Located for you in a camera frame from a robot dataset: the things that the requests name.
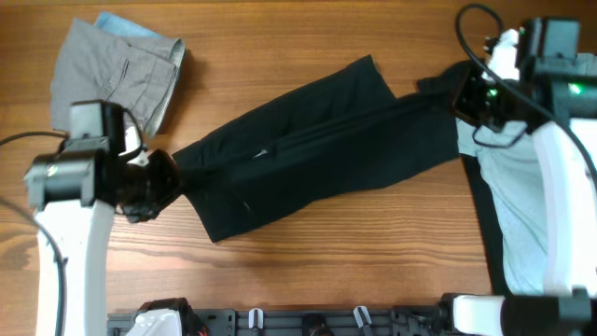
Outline black shorts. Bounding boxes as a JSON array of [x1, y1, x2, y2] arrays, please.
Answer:
[[174, 56, 467, 242]]

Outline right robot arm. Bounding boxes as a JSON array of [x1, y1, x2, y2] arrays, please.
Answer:
[[442, 17, 596, 335]]

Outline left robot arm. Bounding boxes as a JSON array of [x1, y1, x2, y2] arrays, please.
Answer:
[[25, 100, 181, 335]]

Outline light teal t-shirt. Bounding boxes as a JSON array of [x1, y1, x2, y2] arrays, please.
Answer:
[[456, 119, 548, 295]]

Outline black garment under pile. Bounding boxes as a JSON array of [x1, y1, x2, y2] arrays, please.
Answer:
[[415, 59, 514, 298]]

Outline folded grey shorts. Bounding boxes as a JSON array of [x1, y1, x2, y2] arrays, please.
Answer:
[[50, 18, 186, 137]]

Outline light blue folded garment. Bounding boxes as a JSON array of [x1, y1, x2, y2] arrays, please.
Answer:
[[94, 11, 160, 37]]

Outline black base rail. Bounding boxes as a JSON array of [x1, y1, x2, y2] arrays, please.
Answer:
[[107, 309, 436, 336]]

